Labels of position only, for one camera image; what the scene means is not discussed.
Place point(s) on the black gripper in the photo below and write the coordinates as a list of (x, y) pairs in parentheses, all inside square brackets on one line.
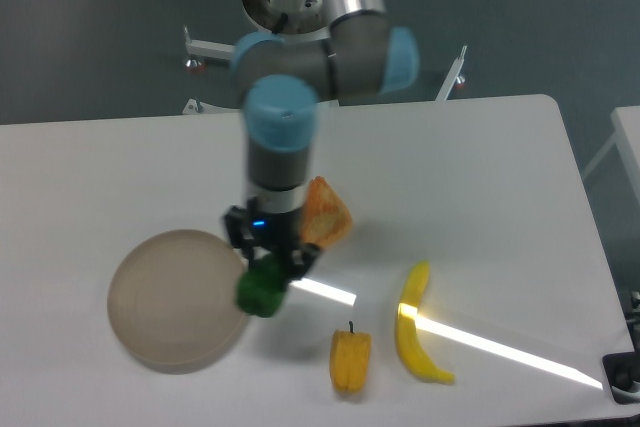
[(278, 233)]

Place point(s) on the green bell pepper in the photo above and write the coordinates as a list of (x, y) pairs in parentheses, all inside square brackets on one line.
[(262, 288)]

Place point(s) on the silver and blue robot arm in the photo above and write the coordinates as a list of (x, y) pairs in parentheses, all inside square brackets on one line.
[(280, 114)]

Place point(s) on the black clamp at table edge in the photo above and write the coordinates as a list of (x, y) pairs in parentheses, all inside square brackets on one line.
[(622, 369)]

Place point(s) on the orange yellow bell pepper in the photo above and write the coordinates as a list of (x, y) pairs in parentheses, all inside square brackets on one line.
[(349, 360)]

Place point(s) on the orange triangular pastry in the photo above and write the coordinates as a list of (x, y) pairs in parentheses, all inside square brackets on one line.
[(326, 220)]

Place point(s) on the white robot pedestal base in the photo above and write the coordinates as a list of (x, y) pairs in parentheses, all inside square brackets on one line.
[(356, 54)]

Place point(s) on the white side table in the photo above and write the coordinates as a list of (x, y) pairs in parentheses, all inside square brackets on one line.
[(625, 139)]

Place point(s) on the beige round plate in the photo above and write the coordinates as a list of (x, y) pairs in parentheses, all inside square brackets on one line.
[(171, 301)]

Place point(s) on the yellow banana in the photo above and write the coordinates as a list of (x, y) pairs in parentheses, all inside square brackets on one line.
[(408, 347)]

